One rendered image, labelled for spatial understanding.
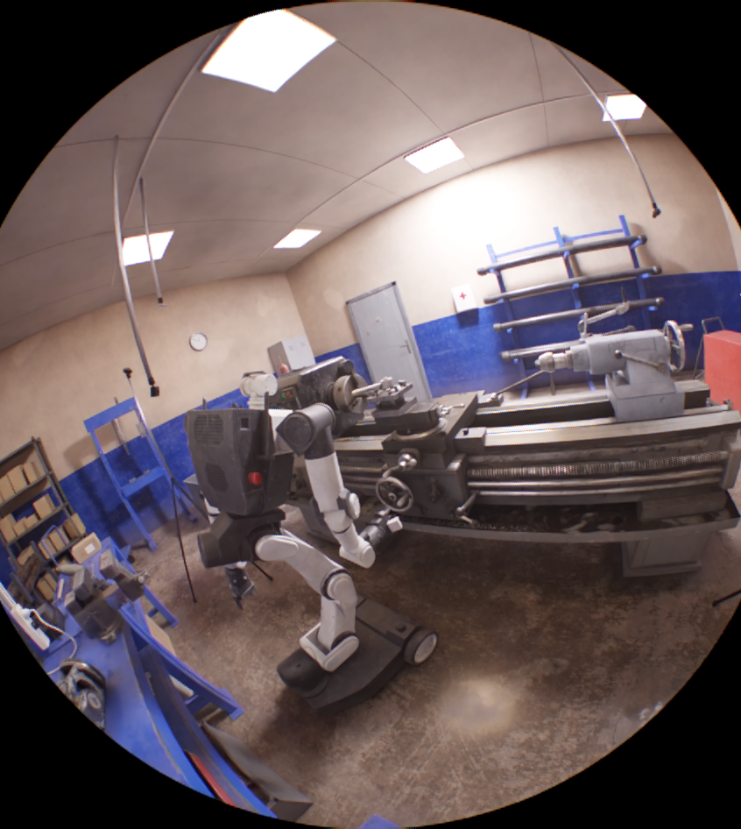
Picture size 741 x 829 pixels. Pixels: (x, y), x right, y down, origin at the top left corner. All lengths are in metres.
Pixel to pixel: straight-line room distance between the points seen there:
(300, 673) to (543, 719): 1.01
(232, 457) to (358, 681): 1.09
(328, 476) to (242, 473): 0.23
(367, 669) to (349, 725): 0.33
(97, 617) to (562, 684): 1.78
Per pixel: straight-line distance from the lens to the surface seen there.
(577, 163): 4.79
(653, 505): 1.51
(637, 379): 1.35
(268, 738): 1.73
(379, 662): 1.44
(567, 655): 1.54
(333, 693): 1.45
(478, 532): 1.42
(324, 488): 0.80
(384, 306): 5.03
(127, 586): 1.22
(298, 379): 1.80
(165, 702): 1.21
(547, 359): 1.35
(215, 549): 0.92
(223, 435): 0.75
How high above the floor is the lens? 1.42
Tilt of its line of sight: 15 degrees down
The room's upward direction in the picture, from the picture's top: 19 degrees counter-clockwise
